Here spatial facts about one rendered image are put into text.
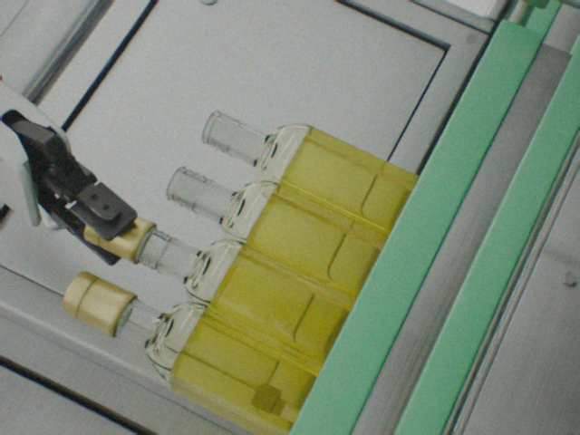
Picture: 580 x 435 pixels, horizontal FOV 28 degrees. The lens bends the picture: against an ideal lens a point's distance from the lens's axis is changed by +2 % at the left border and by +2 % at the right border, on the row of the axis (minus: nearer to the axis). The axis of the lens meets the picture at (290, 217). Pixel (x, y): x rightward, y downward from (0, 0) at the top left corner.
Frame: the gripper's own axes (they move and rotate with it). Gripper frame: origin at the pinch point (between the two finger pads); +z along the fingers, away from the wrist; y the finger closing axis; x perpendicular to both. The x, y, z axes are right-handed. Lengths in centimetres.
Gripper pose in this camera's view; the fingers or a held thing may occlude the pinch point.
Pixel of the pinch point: (106, 225)
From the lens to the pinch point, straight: 88.0
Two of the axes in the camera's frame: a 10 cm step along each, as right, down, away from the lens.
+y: 0.9, -4.6, -8.9
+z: 7.5, 6.2, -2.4
